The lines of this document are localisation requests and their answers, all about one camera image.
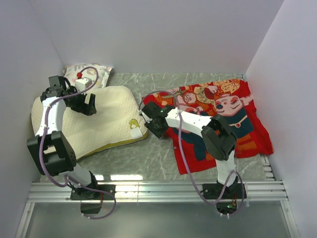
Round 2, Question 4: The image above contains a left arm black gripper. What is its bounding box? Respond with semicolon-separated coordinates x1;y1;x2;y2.
67;86;96;116

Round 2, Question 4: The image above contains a cream yellow-edged pillow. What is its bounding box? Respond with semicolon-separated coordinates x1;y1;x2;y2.
31;85;149;161

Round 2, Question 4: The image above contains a red cartoon pillowcase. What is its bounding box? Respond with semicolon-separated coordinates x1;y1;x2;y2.
142;78;274;176

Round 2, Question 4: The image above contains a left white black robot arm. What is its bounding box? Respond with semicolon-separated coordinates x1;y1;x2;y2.
27;76;100;199

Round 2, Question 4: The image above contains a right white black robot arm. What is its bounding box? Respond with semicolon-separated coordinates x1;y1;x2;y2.
139;102;238;198

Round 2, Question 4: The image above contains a floral patterned small pillow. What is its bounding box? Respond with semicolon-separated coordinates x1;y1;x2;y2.
62;63;114;89

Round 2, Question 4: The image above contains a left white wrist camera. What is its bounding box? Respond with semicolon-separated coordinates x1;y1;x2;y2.
74;72;92;92

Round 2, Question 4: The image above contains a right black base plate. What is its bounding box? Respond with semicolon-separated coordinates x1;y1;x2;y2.
202;182;247;200

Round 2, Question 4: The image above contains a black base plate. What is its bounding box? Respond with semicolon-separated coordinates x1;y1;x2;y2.
202;182;247;200
70;184;116;201

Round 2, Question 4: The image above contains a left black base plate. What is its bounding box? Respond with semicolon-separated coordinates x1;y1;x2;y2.
70;184;116;201

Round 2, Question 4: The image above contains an aluminium rail frame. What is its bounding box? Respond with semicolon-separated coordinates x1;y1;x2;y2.
16;156;300;238

